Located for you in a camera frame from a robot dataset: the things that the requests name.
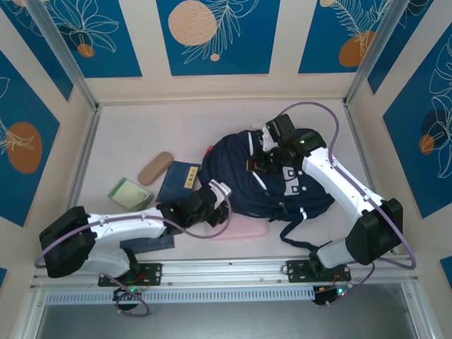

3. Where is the navy student backpack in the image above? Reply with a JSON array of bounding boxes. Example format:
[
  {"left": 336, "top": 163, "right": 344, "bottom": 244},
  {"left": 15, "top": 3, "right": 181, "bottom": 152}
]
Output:
[{"left": 197, "top": 129, "right": 336, "bottom": 254}]

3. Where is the pink pencil case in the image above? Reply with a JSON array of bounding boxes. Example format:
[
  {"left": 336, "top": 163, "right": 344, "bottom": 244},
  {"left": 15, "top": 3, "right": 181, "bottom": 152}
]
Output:
[{"left": 209, "top": 214, "right": 270, "bottom": 242}]

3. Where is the navy book narrow yellow label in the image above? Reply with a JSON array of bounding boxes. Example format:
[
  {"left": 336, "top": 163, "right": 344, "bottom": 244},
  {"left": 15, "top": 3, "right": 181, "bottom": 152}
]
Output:
[{"left": 155, "top": 160, "right": 201, "bottom": 205}]

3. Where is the navy book wide yellow label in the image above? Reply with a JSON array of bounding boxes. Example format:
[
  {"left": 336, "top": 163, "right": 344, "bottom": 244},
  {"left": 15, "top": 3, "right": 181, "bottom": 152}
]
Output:
[{"left": 119, "top": 234, "right": 176, "bottom": 254}]

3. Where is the tan glasses case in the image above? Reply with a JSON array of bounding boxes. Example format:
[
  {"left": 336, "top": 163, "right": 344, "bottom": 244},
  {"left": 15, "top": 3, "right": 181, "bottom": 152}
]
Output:
[{"left": 137, "top": 151, "right": 174, "bottom": 186}]

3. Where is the aluminium table edge bar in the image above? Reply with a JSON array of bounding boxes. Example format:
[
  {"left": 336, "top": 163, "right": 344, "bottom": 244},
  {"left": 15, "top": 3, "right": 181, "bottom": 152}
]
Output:
[
  {"left": 66, "top": 104, "right": 103, "bottom": 211},
  {"left": 342, "top": 100, "right": 402, "bottom": 256}
]

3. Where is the green notebook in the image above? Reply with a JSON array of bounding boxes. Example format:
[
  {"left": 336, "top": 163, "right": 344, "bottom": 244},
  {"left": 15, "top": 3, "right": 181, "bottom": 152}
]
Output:
[{"left": 107, "top": 177, "right": 155, "bottom": 213}]

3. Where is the black control board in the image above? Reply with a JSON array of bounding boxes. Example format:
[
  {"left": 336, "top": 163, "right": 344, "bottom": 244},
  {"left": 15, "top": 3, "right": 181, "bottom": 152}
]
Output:
[
  {"left": 112, "top": 285, "right": 143, "bottom": 312},
  {"left": 312, "top": 285, "right": 351, "bottom": 307}
]

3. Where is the aluminium mounting rail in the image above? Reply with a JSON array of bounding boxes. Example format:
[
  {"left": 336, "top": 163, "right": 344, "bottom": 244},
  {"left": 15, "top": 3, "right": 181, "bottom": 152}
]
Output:
[{"left": 30, "top": 256, "right": 420, "bottom": 290}]

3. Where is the grey slotted cable duct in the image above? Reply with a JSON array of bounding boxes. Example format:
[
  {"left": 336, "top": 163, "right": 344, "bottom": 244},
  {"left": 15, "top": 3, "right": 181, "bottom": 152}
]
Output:
[{"left": 44, "top": 285, "right": 316, "bottom": 306}]

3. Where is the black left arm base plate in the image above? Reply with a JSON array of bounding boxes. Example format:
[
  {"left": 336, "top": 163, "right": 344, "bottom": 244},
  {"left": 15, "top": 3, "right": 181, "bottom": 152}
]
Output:
[{"left": 97, "top": 263, "right": 164, "bottom": 287}]

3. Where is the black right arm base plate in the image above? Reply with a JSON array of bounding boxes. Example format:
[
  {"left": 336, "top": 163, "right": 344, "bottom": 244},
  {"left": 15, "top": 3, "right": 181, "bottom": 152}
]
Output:
[{"left": 286, "top": 259, "right": 352, "bottom": 284}]

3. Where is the blue floral wall panel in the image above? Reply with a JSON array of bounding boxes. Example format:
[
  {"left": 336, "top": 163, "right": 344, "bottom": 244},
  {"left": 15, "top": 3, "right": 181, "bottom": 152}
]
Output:
[
  {"left": 367, "top": 0, "right": 452, "bottom": 95},
  {"left": 297, "top": 0, "right": 400, "bottom": 76},
  {"left": 0, "top": 0, "right": 74, "bottom": 102},
  {"left": 155, "top": 0, "right": 282, "bottom": 77},
  {"left": 0, "top": 49, "right": 61, "bottom": 228},
  {"left": 32, "top": 0, "right": 143, "bottom": 79},
  {"left": 382, "top": 30, "right": 452, "bottom": 220}
]

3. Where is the aluminium frame post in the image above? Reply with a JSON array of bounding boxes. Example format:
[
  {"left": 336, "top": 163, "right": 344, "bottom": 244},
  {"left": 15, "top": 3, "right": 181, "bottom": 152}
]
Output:
[
  {"left": 25, "top": 0, "right": 100, "bottom": 111},
  {"left": 344, "top": 0, "right": 403, "bottom": 105}
]

